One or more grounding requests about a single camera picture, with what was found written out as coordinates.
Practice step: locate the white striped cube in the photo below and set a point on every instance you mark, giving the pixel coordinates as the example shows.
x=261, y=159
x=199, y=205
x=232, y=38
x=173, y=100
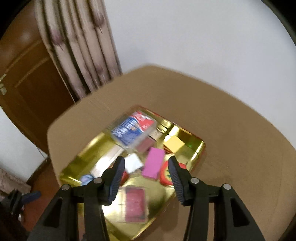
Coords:
x=132, y=163

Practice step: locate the blue playing card box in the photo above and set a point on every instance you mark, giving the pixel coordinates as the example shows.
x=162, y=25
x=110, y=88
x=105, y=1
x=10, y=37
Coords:
x=133, y=129

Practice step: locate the beige patterned curtain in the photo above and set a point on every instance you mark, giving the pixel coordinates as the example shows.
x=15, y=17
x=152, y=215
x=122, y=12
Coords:
x=78, y=38

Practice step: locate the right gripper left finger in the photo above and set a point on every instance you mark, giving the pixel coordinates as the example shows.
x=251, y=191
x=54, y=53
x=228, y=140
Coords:
x=59, y=221

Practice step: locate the dark red gold tin box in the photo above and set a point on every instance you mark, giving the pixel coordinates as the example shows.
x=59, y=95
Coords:
x=158, y=196

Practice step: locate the clear case with red cards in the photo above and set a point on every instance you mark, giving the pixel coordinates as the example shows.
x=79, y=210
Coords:
x=132, y=205

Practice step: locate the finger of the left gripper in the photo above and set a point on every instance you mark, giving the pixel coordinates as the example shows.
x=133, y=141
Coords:
x=16, y=198

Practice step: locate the red round-patterned tin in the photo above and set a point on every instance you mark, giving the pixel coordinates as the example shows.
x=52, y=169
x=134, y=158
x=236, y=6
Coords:
x=164, y=175

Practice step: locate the red rectangular block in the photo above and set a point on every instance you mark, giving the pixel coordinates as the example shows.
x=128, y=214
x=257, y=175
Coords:
x=124, y=178

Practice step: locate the small pink box in tin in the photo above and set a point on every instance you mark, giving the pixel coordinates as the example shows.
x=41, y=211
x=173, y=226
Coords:
x=147, y=143

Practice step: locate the pink rectangular block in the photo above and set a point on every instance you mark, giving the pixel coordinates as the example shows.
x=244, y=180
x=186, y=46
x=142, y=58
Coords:
x=153, y=163

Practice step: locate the yellow striped cube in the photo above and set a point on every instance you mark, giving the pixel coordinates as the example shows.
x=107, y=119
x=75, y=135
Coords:
x=172, y=144

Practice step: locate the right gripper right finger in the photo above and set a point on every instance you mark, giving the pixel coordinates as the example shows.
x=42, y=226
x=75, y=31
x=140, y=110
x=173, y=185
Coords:
x=232, y=219

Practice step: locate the silver metallic bar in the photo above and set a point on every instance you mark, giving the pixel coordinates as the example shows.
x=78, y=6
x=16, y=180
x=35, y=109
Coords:
x=106, y=161

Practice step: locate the brown wooden door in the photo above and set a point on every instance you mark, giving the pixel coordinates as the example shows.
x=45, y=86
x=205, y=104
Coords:
x=33, y=94

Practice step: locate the blue patterned small block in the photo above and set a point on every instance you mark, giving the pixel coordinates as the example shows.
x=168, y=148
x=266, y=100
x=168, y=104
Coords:
x=85, y=179

